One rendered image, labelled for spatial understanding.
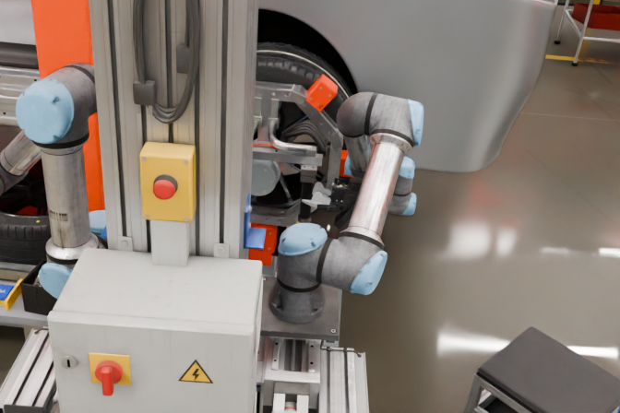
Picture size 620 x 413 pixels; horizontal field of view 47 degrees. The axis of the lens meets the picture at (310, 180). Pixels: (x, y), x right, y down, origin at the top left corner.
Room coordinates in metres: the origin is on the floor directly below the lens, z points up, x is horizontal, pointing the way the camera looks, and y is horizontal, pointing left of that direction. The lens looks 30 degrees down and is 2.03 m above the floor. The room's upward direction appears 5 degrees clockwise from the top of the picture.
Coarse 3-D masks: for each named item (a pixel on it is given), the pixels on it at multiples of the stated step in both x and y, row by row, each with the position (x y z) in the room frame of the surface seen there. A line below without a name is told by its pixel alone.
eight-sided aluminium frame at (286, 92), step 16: (256, 96) 2.20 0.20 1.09; (272, 96) 2.20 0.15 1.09; (288, 96) 2.20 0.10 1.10; (304, 96) 2.20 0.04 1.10; (304, 112) 2.20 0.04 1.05; (320, 112) 2.20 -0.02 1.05; (320, 128) 2.19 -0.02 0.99; (336, 128) 2.23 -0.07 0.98; (336, 144) 2.19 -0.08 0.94; (336, 160) 2.21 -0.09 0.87; (336, 176) 2.19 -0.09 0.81; (256, 208) 2.24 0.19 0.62; (272, 208) 2.25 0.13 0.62; (272, 224) 2.20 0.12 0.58; (288, 224) 2.19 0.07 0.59
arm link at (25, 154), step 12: (24, 132) 1.47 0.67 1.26; (12, 144) 1.48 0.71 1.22; (24, 144) 1.45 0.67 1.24; (0, 156) 1.49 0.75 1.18; (12, 156) 1.46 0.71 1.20; (24, 156) 1.46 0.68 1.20; (36, 156) 1.46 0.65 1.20; (0, 168) 1.47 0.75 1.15; (12, 168) 1.47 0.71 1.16; (24, 168) 1.47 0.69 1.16; (12, 180) 1.48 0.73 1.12
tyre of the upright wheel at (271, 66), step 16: (256, 48) 2.44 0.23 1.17; (272, 48) 2.43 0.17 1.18; (288, 48) 2.45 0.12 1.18; (256, 64) 2.29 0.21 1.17; (272, 64) 2.29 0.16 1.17; (288, 64) 2.30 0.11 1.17; (304, 64) 2.35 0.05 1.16; (320, 64) 2.43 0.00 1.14; (256, 80) 2.28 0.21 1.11; (272, 80) 2.28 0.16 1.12; (288, 80) 2.28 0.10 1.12; (304, 80) 2.28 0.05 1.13; (336, 80) 2.40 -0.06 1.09; (336, 96) 2.29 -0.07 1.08; (336, 112) 2.27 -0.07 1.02; (288, 208) 2.28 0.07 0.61
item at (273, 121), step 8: (272, 104) 2.19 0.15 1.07; (272, 112) 2.19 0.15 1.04; (272, 120) 2.18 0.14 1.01; (272, 128) 2.12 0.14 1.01; (272, 136) 2.06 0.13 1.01; (272, 144) 2.03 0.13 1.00; (280, 144) 2.02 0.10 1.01; (288, 144) 2.02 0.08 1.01; (296, 144) 2.02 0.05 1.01; (304, 152) 2.01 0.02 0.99; (312, 152) 2.00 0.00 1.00
